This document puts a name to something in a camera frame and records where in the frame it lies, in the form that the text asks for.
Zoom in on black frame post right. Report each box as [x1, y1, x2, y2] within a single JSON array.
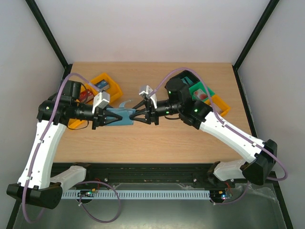
[[233, 0, 280, 70]]

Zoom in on orange triple bin left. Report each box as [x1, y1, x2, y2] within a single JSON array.
[[66, 73, 123, 131]]

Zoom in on red white april cards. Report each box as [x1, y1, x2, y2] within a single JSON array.
[[193, 88, 208, 101]]

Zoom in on blue cards stack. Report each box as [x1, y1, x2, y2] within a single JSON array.
[[94, 80, 110, 90]]

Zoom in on white slotted cable duct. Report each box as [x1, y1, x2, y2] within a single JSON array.
[[61, 190, 210, 200]]

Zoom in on red cards stack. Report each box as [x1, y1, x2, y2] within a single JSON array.
[[79, 89, 94, 103]]

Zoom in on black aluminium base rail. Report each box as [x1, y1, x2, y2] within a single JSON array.
[[51, 162, 246, 187]]

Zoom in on blue card holder wallet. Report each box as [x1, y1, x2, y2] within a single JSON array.
[[106, 100, 136, 126]]

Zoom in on green storage bin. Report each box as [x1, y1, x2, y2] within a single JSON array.
[[189, 82, 209, 104]]

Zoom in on teal cards in black bin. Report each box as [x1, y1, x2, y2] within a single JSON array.
[[182, 76, 194, 86]]

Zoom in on black frame post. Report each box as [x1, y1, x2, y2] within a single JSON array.
[[233, 0, 280, 70], [25, 0, 72, 71]]

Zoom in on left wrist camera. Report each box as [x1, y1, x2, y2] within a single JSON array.
[[92, 91, 110, 112]]

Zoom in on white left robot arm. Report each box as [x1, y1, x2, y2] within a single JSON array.
[[7, 80, 122, 209]]

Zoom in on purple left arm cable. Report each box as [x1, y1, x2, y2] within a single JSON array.
[[21, 73, 101, 224]]

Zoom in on orange storage bin right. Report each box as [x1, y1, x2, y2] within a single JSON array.
[[212, 94, 231, 117]]

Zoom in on black frame post left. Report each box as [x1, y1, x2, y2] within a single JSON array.
[[25, 0, 72, 71]]

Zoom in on black storage bin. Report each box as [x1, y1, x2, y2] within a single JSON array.
[[174, 70, 200, 87]]

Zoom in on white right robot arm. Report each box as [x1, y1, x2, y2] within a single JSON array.
[[129, 78, 277, 187]]

